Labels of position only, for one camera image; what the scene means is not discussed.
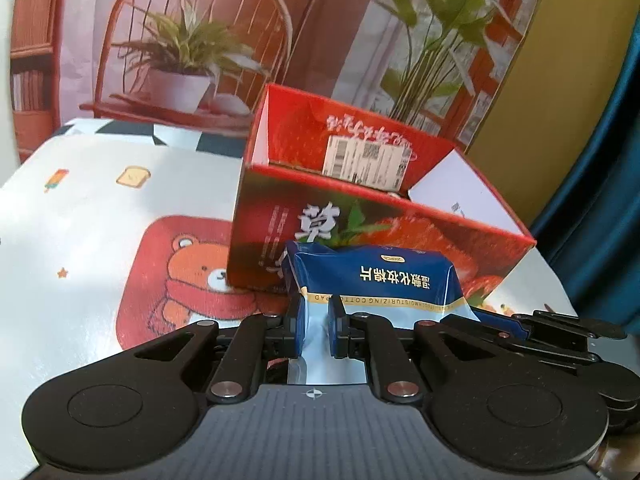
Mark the teal curtain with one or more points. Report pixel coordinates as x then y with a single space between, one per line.
595 200

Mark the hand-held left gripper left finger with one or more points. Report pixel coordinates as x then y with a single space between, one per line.
295 332

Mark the wall poster with plants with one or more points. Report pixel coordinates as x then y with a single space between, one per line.
300 20

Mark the white bear print mat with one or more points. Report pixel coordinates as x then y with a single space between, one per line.
90 240

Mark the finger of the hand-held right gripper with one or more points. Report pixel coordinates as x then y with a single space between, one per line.
575 327
505 327

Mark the blue cotton pad packet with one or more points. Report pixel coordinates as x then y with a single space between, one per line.
385 272

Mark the geometric patterned tablecloth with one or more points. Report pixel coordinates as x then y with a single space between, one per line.
175 132

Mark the red strawberry cardboard box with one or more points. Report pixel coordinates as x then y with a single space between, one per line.
280 230

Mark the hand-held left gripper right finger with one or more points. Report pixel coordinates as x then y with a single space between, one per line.
334 332

